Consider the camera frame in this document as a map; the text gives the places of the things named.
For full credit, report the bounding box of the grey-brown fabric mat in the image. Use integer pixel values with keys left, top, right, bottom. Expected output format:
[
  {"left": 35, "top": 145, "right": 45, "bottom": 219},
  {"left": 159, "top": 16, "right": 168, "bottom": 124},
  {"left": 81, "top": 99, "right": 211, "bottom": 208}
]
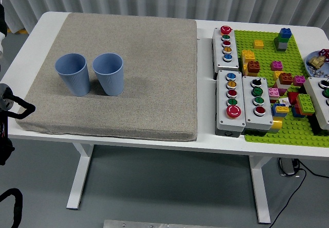
[{"left": 15, "top": 12, "right": 198, "bottom": 142}]

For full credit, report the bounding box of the blue plate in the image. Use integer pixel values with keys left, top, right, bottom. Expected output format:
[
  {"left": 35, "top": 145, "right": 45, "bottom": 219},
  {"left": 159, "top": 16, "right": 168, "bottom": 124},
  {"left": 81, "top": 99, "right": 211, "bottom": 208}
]
[{"left": 305, "top": 50, "right": 329, "bottom": 78}]

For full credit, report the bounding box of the green studded baseplate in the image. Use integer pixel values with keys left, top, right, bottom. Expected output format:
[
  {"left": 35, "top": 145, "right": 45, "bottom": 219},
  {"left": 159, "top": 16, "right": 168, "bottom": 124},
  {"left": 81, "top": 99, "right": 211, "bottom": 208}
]
[{"left": 232, "top": 29, "right": 329, "bottom": 148}]

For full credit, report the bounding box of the blue green grey brick tower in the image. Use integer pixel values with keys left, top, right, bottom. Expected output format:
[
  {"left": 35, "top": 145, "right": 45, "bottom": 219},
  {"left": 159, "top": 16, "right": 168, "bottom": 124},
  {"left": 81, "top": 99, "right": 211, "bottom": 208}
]
[{"left": 273, "top": 27, "right": 293, "bottom": 52}]

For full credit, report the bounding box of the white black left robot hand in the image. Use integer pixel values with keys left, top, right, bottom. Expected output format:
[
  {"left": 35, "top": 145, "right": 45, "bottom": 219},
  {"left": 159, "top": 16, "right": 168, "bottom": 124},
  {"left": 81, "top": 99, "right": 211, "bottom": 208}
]
[{"left": 0, "top": 0, "right": 8, "bottom": 59}]

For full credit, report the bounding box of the yellow grey brick stack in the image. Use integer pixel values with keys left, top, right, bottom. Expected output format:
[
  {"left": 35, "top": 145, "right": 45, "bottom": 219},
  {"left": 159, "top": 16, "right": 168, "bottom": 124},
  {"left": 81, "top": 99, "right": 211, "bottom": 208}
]
[{"left": 268, "top": 117, "right": 283, "bottom": 136}]

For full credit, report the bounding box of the green-topped multicolour brick stack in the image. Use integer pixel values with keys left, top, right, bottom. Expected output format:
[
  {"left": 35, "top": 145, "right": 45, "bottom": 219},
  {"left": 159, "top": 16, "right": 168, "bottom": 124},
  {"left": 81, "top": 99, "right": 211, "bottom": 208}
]
[{"left": 291, "top": 93, "right": 316, "bottom": 118}]

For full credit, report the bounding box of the black power cable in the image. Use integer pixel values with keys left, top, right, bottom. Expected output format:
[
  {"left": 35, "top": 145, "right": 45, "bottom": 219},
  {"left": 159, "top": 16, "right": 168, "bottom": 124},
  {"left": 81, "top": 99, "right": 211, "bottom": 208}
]
[{"left": 269, "top": 161, "right": 329, "bottom": 228}]

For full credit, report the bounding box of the light pink brick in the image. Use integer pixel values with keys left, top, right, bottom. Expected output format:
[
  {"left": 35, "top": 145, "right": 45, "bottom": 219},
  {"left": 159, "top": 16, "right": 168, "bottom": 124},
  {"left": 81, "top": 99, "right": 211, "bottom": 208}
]
[{"left": 267, "top": 87, "right": 280, "bottom": 102}]

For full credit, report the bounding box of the brown white pink brick stack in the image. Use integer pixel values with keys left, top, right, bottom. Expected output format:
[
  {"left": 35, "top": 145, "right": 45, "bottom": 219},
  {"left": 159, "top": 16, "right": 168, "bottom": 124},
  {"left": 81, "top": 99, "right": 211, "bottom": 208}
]
[{"left": 272, "top": 73, "right": 294, "bottom": 96}]

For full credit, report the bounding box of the five-button box small red mushroom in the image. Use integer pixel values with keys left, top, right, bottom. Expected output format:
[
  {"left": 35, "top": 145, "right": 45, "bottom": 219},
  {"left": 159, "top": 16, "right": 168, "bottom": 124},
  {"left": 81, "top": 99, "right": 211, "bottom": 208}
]
[{"left": 211, "top": 26, "right": 240, "bottom": 80}]

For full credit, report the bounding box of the white button box black stand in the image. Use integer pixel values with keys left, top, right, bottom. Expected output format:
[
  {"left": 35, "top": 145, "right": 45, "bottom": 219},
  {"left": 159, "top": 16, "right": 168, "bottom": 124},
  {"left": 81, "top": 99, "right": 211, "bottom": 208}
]
[{"left": 303, "top": 76, "right": 329, "bottom": 131}]

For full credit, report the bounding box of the blue yellow brick pair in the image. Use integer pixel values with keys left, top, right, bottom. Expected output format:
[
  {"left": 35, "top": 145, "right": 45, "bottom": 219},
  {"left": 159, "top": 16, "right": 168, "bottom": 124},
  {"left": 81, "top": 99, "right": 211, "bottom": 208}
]
[{"left": 271, "top": 103, "right": 290, "bottom": 118}]

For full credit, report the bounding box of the brass pipe fitting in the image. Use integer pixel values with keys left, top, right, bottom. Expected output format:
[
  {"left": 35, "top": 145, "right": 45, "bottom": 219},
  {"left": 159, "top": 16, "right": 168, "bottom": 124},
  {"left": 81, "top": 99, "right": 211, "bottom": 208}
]
[{"left": 308, "top": 55, "right": 325, "bottom": 68}]

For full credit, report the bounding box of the five-button box large red mushroom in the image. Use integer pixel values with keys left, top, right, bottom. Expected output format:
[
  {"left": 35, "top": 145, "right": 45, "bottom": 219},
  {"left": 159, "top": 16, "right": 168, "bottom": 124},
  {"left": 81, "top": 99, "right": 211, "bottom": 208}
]
[{"left": 214, "top": 69, "right": 246, "bottom": 137}]

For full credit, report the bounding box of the white table leg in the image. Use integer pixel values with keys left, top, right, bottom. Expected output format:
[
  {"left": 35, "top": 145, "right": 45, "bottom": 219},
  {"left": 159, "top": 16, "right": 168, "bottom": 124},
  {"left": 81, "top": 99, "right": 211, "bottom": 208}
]
[
  {"left": 248, "top": 155, "right": 272, "bottom": 224},
  {"left": 66, "top": 142, "right": 95, "bottom": 210}
]

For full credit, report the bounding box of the blue ribbed plastic cup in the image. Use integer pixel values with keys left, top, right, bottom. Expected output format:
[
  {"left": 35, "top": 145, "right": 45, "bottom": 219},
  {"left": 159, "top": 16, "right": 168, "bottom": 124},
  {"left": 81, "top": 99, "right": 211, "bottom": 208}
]
[
  {"left": 92, "top": 52, "right": 124, "bottom": 97},
  {"left": 54, "top": 53, "right": 91, "bottom": 97}
]

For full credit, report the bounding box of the four-button box black selector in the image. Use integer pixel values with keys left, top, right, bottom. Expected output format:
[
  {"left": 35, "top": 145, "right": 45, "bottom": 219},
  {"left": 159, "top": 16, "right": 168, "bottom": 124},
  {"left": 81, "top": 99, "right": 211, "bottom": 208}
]
[{"left": 242, "top": 75, "right": 273, "bottom": 136}]

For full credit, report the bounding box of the red brick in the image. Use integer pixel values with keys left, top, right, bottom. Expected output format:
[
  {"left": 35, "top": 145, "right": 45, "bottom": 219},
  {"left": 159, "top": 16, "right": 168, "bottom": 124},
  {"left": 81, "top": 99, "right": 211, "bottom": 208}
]
[{"left": 287, "top": 91, "right": 299, "bottom": 105}]

